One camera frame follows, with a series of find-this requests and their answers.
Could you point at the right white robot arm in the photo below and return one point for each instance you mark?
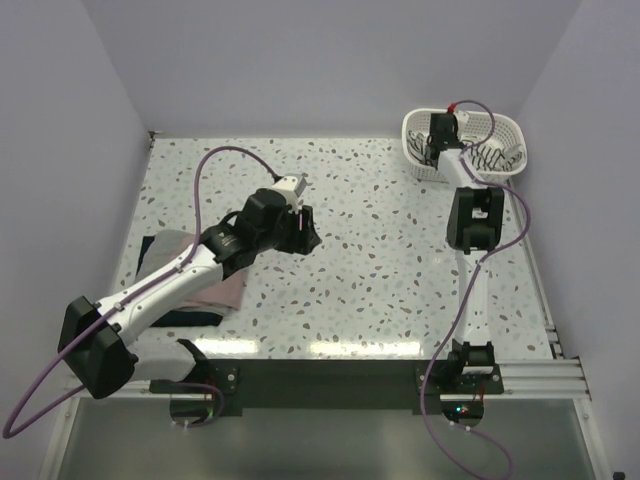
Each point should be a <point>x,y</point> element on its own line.
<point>473,230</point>

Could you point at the white plastic basket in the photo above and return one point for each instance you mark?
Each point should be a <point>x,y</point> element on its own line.
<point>502,129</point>

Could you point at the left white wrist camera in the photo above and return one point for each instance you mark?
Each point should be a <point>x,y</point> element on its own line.
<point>291,187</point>

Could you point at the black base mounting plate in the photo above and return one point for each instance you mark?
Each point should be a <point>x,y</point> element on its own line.
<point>326,384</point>

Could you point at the navy folded tank top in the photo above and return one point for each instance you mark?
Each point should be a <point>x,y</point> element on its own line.
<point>175,318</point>

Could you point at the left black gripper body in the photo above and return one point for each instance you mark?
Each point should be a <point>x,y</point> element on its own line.
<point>286,234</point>

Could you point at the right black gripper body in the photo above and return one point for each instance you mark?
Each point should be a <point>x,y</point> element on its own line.
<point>455,136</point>

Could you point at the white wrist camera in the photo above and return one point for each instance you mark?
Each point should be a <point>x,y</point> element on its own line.
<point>291,187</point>
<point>461,115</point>

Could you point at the grey folded tank top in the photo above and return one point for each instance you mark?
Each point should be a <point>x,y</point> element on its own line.
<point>159,251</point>

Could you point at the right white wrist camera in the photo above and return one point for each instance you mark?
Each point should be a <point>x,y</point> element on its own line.
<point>461,115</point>

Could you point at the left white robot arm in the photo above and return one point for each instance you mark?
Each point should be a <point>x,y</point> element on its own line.
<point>98,342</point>

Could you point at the black white striped tank top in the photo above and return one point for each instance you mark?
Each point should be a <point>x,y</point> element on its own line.
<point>486,157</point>

